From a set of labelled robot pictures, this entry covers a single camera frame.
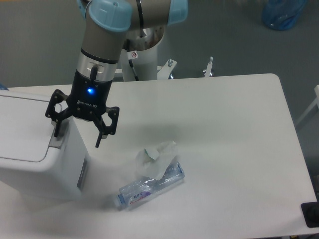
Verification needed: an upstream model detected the black device at table edge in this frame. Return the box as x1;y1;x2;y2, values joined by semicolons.
301;202;319;228

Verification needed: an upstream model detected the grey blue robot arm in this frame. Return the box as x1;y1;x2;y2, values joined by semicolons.
45;0;188;147

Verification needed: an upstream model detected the crumpled white tissue paper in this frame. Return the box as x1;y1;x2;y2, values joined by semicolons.
135;141;178;180

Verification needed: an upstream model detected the white frame at right edge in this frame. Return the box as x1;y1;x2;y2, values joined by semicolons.
295;85;319;130

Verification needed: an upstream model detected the crushed clear plastic bottle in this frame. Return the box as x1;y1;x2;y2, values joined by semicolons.
111;160;185;211

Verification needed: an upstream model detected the blue plastic bag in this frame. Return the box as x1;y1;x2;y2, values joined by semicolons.
261;0;308;31

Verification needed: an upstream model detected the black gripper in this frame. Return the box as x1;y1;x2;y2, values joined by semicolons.
44;69;120;148

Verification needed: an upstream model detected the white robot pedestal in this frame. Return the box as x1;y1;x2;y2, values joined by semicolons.
112;24;215;83

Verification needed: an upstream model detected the black cable on pedestal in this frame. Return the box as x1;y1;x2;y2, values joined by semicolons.
124;38;140;82

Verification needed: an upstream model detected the white push-lid trash can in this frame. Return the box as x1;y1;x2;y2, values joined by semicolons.
0;90;89;200

